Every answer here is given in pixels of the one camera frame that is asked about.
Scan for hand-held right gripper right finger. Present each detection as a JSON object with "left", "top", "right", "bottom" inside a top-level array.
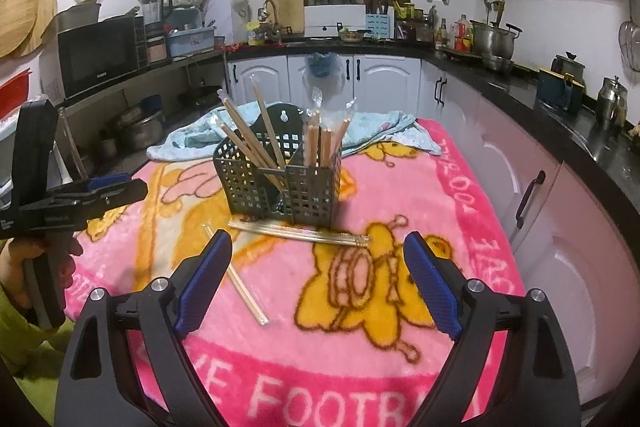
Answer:
[{"left": 402, "top": 231, "right": 584, "bottom": 427}]

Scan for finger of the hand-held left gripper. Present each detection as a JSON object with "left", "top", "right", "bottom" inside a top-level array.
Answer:
[
  {"left": 75, "top": 181, "right": 149, "bottom": 221},
  {"left": 74, "top": 173, "right": 133, "bottom": 195}
]

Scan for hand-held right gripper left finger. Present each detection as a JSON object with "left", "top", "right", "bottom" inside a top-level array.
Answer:
[{"left": 54, "top": 229, "right": 234, "bottom": 427}]

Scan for dark perforated utensil holder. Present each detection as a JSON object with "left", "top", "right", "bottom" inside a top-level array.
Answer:
[{"left": 212, "top": 103, "right": 344, "bottom": 228}]

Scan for bunch of chopsticks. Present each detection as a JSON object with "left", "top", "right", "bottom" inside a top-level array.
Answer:
[{"left": 216, "top": 74, "right": 358, "bottom": 188}]

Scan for person's left forearm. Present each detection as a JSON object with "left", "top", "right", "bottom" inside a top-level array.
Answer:
[{"left": 0, "top": 282, "right": 76, "bottom": 425}]

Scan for person's left hand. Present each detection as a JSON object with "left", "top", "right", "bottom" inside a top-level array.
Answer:
[{"left": 0, "top": 234, "right": 84, "bottom": 309}]

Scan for steel cooking pot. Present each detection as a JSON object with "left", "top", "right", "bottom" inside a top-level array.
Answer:
[{"left": 119, "top": 109, "right": 166, "bottom": 153}]

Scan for pink bear printed blanket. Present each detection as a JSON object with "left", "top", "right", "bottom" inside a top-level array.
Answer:
[{"left": 60, "top": 117, "right": 526, "bottom": 427}]

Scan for black microwave oven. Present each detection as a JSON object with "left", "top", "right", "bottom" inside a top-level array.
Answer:
[{"left": 57, "top": 15, "right": 146, "bottom": 100}]

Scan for round wooden board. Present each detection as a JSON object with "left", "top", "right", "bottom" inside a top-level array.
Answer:
[{"left": 0, "top": 0, "right": 59, "bottom": 58}]

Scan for white kitchen base cabinets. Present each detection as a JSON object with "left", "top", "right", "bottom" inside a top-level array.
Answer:
[{"left": 225, "top": 52, "right": 640, "bottom": 408}]

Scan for light blue towel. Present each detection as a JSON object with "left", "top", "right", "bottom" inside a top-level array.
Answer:
[{"left": 146, "top": 99, "right": 438, "bottom": 162}]

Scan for blue dish rack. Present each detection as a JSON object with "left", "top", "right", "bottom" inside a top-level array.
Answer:
[{"left": 167, "top": 27, "right": 217, "bottom": 58}]

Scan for black blender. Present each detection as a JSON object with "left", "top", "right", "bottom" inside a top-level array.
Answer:
[{"left": 139, "top": 0, "right": 174, "bottom": 34}]

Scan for black kitchen countertop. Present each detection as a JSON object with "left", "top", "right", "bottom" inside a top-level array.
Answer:
[{"left": 222, "top": 34, "right": 640, "bottom": 218}]

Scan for metal kitchen faucet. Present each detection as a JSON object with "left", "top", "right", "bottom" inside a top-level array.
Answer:
[{"left": 262, "top": 0, "right": 282, "bottom": 43}]

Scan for blue plastic bag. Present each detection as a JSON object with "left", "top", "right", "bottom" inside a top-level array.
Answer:
[{"left": 305, "top": 52, "right": 341, "bottom": 78}]

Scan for blue lidded container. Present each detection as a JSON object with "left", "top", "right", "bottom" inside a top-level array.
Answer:
[{"left": 537, "top": 52, "right": 586, "bottom": 113}]

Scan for wooden cutting board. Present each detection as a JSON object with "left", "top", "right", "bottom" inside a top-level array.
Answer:
[{"left": 265, "top": 0, "right": 305, "bottom": 33}]

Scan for steel stockpot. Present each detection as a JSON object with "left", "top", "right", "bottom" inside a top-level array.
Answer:
[{"left": 469, "top": 19, "right": 524, "bottom": 58}]

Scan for steel kettle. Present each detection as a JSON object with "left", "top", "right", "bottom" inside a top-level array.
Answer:
[{"left": 595, "top": 76, "right": 629, "bottom": 126}]

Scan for blue slatted rack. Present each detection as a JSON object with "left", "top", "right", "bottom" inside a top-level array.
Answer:
[{"left": 366, "top": 12, "right": 399, "bottom": 40}]

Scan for white box appliance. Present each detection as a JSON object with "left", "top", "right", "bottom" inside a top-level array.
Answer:
[{"left": 304, "top": 5, "right": 369, "bottom": 36}]

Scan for hanging metal strainer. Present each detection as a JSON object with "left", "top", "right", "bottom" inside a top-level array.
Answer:
[{"left": 618, "top": 19, "right": 640, "bottom": 73}]

